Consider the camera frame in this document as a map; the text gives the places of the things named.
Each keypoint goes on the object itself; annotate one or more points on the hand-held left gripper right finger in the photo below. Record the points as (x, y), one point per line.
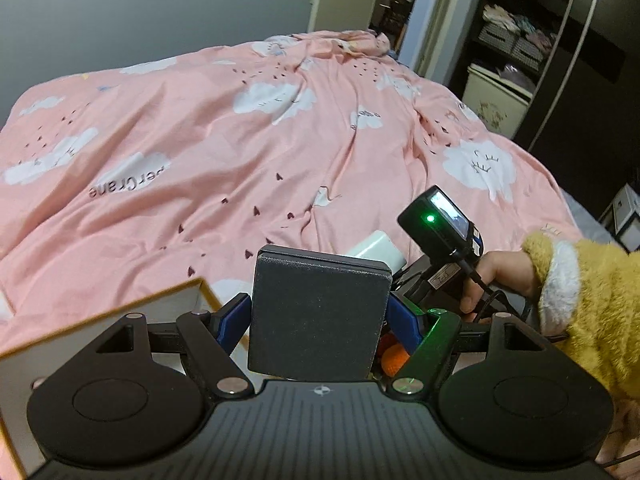
(404, 326)

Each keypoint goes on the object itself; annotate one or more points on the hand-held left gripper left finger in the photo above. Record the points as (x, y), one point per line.
(235, 321)

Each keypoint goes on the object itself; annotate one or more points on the red orange crocheted flower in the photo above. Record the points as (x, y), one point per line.
(394, 358)

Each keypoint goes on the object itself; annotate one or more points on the black box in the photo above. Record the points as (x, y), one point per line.
(315, 310)

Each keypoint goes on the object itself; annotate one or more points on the white cardboard box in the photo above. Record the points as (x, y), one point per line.
(100, 310)

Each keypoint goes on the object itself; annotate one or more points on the person's right forearm yellow sleeve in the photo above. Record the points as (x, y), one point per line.
(600, 305)

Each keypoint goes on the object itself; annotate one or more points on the person's right hand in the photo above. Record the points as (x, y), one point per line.
(502, 270)

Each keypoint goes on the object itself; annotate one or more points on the white floral storage box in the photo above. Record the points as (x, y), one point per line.
(492, 100)

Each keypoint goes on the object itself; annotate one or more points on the pink cloud print blanket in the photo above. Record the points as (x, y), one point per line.
(225, 135)

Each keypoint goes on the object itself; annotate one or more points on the white boxes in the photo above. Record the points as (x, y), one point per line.
(625, 215)

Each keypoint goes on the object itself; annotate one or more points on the checked storage basket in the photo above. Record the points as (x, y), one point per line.
(529, 54)
(495, 37)

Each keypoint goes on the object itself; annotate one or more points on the white door frame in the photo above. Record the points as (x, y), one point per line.
(417, 15)

